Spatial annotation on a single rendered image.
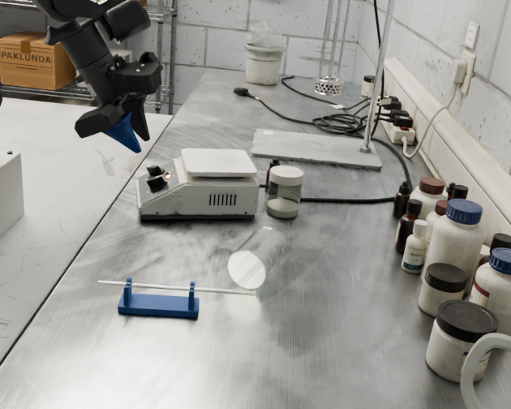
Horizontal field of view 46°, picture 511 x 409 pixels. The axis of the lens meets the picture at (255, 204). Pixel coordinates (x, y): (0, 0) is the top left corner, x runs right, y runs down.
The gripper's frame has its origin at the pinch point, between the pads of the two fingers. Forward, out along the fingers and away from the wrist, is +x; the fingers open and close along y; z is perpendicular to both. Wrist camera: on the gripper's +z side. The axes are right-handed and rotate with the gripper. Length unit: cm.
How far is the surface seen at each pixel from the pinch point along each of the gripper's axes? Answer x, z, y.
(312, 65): 79, -31, 239
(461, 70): 29, 48, 52
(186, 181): 11.2, 4.2, -0.7
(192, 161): 10.4, 4.2, 4.5
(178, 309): 14.5, 11.1, -28.9
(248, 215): 21.9, 10.4, 1.6
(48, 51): 8, -139, 181
